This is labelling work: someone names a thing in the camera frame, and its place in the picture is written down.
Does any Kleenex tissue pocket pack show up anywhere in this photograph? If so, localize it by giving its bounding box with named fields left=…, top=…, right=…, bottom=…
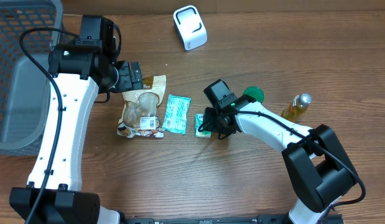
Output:
left=195, top=114, right=211, bottom=138

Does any brown Pantree snack pouch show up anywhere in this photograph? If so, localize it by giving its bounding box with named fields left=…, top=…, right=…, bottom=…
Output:
left=117, top=75, right=167, bottom=138

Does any green lid jar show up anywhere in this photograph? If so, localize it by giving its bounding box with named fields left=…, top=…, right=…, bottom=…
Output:
left=243, top=86, right=264, bottom=103

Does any mint green wipes pack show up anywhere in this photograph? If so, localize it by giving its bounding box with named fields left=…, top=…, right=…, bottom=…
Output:
left=162, top=95, right=191, bottom=134

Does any yellow oil bottle silver cap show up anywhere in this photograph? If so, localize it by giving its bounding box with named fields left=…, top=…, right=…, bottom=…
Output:
left=281, top=93, right=312, bottom=122

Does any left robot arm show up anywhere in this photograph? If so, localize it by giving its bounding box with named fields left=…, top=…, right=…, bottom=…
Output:
left=9, top=15, right=142, bottom=223

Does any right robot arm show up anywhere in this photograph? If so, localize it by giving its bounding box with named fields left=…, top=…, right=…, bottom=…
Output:
left=198, top=80, right=366, bottom=223

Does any white barcode scanner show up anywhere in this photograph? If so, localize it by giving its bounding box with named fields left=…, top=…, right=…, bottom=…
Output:
left=173, top=5, right=208, bottom=51

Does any grey plastic mesh basket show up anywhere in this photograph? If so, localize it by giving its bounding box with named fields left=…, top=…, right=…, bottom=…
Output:
left=0, top=0, right=63, bottom=156

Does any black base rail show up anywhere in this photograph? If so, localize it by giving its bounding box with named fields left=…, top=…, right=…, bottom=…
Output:
left=123, top=213, right=345, bottom=224

